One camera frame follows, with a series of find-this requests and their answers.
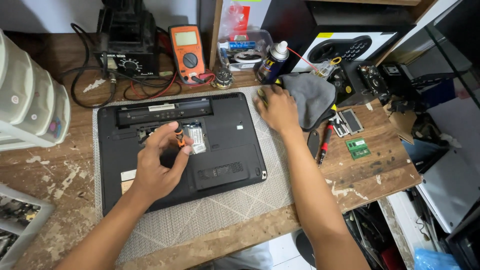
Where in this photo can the grey woven work mat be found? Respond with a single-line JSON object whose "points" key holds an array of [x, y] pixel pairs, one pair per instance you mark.
{"points": [[210, 210]]}

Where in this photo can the blue lubricant spray can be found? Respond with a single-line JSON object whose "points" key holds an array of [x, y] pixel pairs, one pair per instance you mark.
{"points": [[273, 62]]}

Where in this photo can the person's right hand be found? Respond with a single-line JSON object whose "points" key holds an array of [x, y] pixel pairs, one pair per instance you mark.
{"points": [[276, 108]]}

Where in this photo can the torn brown cardboard piece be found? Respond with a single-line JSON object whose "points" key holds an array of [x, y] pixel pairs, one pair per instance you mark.
{"points": [[401, 122]]}

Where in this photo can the black soldering station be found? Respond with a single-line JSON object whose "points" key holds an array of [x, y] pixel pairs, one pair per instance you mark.
{"points": [[125, 41]]}

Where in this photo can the red black screwdriver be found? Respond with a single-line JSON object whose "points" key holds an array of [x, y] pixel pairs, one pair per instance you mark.
{"points": [[325, 144]]}

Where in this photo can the green memory module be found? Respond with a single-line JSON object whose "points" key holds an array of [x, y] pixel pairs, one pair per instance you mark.
{"points": [[355, 143], [360, 152]]}

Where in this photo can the blue plastic bag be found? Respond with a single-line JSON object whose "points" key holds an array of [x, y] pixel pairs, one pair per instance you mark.
{"points": [[437, 259]]}

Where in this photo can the grey microfibre cloth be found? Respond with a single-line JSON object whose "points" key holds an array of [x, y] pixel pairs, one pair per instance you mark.
{"points": [[309, 98]]}

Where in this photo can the person's left hand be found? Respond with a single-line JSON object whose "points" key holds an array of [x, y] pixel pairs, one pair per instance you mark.
{"points": [[157, 168]]}

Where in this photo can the orange black precision screwdriver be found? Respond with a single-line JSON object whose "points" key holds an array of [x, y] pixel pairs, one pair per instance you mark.
{"points": [[179, 136]]}

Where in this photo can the black laptop upside down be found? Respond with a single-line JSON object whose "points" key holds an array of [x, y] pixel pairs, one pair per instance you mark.
{"points": [[180, 150]]}

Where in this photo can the orange digital multimeter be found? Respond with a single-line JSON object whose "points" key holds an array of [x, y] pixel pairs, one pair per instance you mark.
{"points": [[187, 52]]}

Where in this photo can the black plastic pry tool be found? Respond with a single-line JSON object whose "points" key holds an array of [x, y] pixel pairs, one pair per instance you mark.
{"points": [[313, 142]]}

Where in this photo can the round metal part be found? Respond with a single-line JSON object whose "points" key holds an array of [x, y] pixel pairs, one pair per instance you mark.
{"points": [[224, 77]]}

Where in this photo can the black hard drive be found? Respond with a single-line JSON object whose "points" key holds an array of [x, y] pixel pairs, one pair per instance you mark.
{"points": [[373, 79]]}

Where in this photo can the black digital safe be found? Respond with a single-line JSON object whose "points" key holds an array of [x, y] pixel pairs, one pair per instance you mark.
{"points": [[337, 33]]}

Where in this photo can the silver laptop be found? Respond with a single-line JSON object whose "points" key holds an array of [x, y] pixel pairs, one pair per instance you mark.
{"points": [[448, 187]]}

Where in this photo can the black laptop cover panel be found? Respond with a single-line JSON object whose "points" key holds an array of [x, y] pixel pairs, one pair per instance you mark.
{"points": [[351, 121]]}

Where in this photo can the yellow black tool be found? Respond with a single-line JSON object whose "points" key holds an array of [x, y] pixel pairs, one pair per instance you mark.
{"points": [[263, 96]]}

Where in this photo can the clear plastic container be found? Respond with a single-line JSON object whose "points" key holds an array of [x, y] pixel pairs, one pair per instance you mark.
{"points": [[245, 48]]}

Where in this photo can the red black multimeter leads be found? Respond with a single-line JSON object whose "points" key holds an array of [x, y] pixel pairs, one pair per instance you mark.
{"points": [[165, 84]]}

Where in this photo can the grey framed tray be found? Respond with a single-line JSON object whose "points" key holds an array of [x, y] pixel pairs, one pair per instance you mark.
{"points": [[17, 225]]}

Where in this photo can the person's white shorts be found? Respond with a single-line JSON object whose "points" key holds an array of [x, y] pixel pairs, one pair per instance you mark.
{"points": [[243, 258]]}

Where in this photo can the person's right fingers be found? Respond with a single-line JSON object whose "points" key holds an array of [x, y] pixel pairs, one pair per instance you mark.
{"points": [[264, 98]]}

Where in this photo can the white plastic drawer unit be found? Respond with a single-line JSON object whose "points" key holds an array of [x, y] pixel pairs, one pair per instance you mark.
{"points": [[30, 101]]}

